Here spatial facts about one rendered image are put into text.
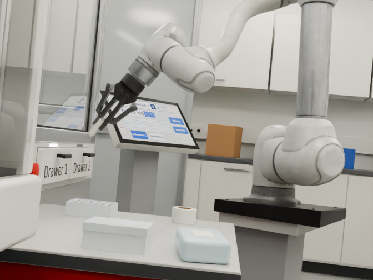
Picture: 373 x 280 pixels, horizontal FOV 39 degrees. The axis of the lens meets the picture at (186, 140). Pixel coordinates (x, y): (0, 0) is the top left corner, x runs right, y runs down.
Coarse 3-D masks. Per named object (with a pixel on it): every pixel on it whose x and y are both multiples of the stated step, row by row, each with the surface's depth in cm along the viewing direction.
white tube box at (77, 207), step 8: (72, 200) 147; (80, 200) 150; (88, 200) 150; (72, 208) 142; (80, 208) 142; (88, 208) 142; (96, 208) 141; (104, 208) 141; (112, 208) 143; (80, 216) 142; (88, 216) 142; (96, 216) 141; (104, 216) 141; (112, 216) 143
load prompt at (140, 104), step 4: (128, 104) 259; (136, 104) 263; (140, 104) 266; (144, 104) 268; (148, 104) 270; (152, 104) 272; (156, 104) 274; (140, 108) 263; (144, 108) 266; (148, 108) 268; (152, 108) 270; (156, 108) 272; (160, 108) 275
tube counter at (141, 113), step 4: (140, 112) 261; (144, 112) 263; (148, 112) 266; (152, 112) 268; (156, 112) 270; (140, 116) 259; (144, 116) 261; (148, 116) 263; (152, 116) 266; (156, 116) 268; (160, 116) 270; (164, 116) 272
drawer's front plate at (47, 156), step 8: (40, 152) 157; (48, 152) 162; (56, 152) 169; (64, 152) 178; (40, 160) 157; (48, 160) 163; (56, 160) 170; (64, 160) 179; (40, 168) 157; (48, 168) 163; (64, 168) 180; (40, 176) 157; (56, 176) 172; (64, 176) 181
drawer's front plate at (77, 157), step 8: (72, 152) 188; (80, 152) 198; (88, 152) 210; (72, 160) 188; (80, 160) 200; (88, 160) 211; (72, 168) 189; (80, 168) 201; (72, 176) 190; (80, 176) 202
